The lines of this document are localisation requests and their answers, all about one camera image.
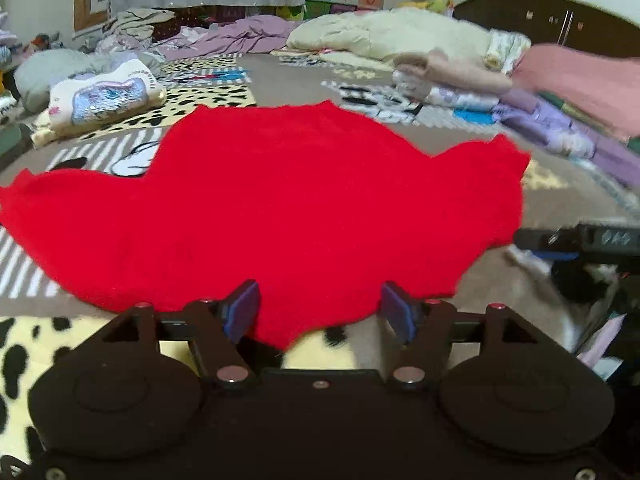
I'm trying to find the lilac folded garment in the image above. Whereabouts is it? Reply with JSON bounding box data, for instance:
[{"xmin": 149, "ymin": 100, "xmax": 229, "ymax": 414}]
[{"xmin": 491, "ymin": 89, "xmax": 639, "ymax": 188}]

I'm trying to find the cream fluffy blanket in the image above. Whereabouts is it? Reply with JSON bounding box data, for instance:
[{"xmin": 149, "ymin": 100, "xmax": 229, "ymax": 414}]
[{"xmin": 286, "ymin": 8, "xmax": 490, "ymax": 62}]

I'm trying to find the patterned cartoon bed blanket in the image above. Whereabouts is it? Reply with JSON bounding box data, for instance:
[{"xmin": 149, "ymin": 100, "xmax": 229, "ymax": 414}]
[{"xmin": 0, "ymin": 52, "xmax": 640, "ymax": 466}]

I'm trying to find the striped folded clothes pile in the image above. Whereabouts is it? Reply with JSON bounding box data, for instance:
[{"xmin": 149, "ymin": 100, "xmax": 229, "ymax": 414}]
[{"xmin": 102, "ymin": 8, "xmax": 175, "ymax": 41}]

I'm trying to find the white folded graphic shirt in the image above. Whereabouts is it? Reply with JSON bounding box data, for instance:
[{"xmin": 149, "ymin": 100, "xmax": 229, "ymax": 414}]
[{"xmin": 30, "ymin": 58, "xmax": 167, "ymax": 148}]

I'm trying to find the grey bundled garment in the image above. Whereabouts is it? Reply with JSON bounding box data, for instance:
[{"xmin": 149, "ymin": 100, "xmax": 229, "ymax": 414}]
[{"xmin": 14, "ymin": 49, "xmax": 160, "ymax": 114}]

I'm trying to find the colourful cardboard box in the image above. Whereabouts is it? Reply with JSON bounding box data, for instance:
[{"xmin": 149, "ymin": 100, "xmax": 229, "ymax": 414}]
[{"xmin": 304, "ymin": 0, "xmax": 384, "ymax": 20}]

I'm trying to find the yellow green plush toy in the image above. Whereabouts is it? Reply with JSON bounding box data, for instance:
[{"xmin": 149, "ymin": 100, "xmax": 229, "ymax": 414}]
[{"xmin": 399, "ymin": 0, "xmax": 454, "ymax": 16}]

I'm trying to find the beige folded sweater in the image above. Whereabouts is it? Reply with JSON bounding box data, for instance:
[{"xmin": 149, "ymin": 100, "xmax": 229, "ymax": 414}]
[{"xmin": 393, "ymin": 49, "xmax": 512, "ymax": 94}]

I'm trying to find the dark wooden headboard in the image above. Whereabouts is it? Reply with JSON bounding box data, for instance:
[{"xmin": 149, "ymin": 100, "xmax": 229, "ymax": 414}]
[{"xmin": 454, "ymin": 0, "xmax": 639, "ymax": 58}]

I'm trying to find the pink blanket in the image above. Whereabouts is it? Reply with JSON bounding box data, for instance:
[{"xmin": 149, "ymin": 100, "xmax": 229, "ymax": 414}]
[{"xmin": 511, "ymin": 44, "xmax": 640, "ymax": 142}]

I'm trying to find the white patterned folded garment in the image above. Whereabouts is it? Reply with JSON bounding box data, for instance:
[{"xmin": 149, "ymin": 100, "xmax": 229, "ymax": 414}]
[{"xmin": 392, "ymin": 70, "xmax": 499, "ymax": 112}]

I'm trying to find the purple crumpled bedsheet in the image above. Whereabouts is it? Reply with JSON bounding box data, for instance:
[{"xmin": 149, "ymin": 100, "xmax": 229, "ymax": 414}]
[{"xmin": 154, "ymin": 14, "xmax": 299, "ymax": 61}]

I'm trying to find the red knit sweater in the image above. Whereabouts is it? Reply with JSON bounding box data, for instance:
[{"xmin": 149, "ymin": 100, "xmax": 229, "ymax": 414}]
[{"xmin": 1, "ymin": 102, "xmax": 529, "ymax": 350}]

